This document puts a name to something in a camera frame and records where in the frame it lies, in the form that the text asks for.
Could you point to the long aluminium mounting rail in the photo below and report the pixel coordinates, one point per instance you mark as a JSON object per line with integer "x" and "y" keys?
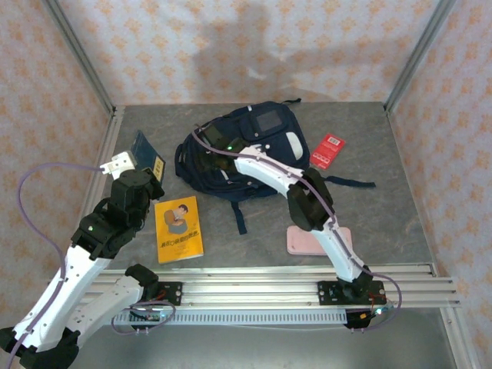
{"x": 250, "y": 288}

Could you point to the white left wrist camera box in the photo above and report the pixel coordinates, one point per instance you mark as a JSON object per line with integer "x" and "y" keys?
{"x": 119, "y": 163}

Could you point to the pink pencil case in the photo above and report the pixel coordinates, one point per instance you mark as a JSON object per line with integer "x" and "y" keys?
{"x": 300, "y": 242}

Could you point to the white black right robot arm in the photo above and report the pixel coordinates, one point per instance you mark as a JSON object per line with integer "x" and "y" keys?
{"x": 311, "y": 203}

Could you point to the dark blue book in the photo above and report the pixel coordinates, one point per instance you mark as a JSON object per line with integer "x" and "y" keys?
{"x": 144, "y": 151}

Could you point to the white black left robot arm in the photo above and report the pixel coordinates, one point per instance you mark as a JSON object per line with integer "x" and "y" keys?
{"x": 77, "y": 292}

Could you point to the grey metal shelf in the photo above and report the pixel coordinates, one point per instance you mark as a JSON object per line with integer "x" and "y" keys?
{"x": 250, "y": 350}

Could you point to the red packet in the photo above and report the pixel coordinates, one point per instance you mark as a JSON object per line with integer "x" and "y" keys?
{"x": 326, "y": 151}

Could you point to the aluminium frame post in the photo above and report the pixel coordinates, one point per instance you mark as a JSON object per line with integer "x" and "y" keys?
{"x": 82, "y": 57}
{"x": 416, "y": 57}
{"x": 461, "y": 342}

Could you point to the small black controller board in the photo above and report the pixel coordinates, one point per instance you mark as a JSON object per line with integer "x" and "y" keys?
{"x": 151, "y": 316}
{"x": 361, "y": 317}

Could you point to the navy blue backpack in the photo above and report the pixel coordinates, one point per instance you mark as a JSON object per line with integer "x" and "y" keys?
{"x": 276, "y": 138}

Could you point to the yellow book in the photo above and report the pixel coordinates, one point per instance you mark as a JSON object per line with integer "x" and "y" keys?
{"x": 178, "y": 238}

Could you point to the grooved aluminium side rail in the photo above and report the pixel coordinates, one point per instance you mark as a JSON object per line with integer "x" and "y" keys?
{"x": 111, "y": 138}

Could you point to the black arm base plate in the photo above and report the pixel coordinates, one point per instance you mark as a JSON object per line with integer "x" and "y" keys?
{"x": 175, "y": 294}
{"x": 326, "y": 294}

